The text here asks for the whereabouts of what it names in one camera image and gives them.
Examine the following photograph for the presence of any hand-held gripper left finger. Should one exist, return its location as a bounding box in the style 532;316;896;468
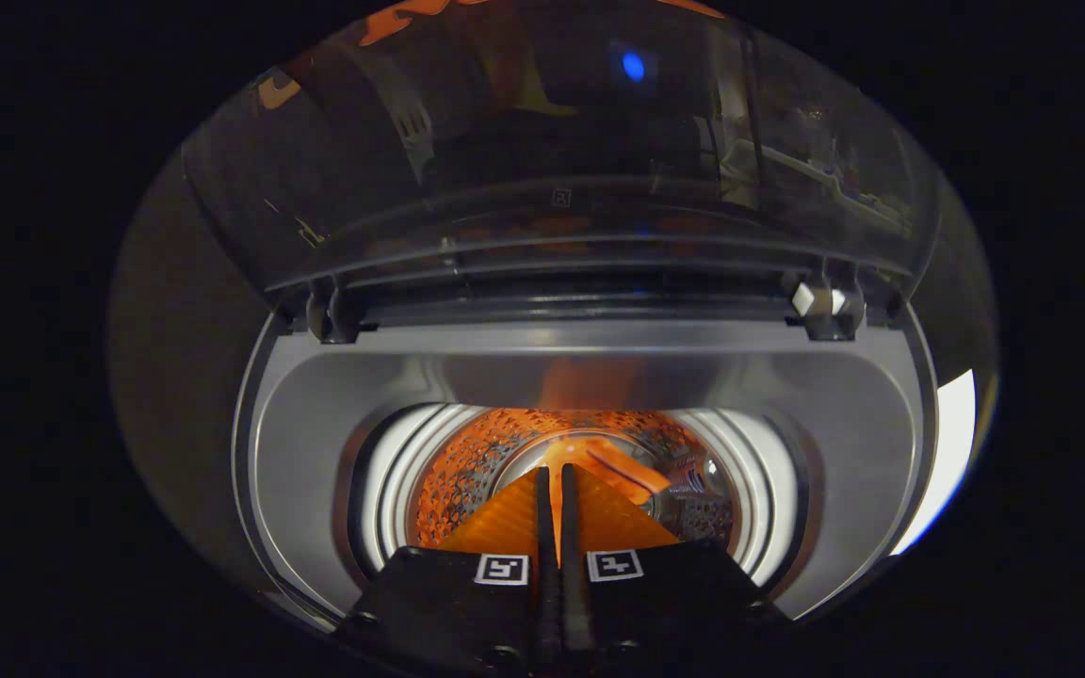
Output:
338;466;560;675

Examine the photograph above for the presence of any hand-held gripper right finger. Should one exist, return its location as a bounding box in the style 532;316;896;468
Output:
558;462;790;676

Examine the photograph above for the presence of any orange polo shirt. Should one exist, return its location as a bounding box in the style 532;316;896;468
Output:
495;431;673;514

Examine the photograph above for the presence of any grey washing machine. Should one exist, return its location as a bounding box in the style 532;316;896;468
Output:
232;273;944;632

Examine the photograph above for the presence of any black backdrop cloth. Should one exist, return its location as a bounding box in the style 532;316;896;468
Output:
107;0;997;585

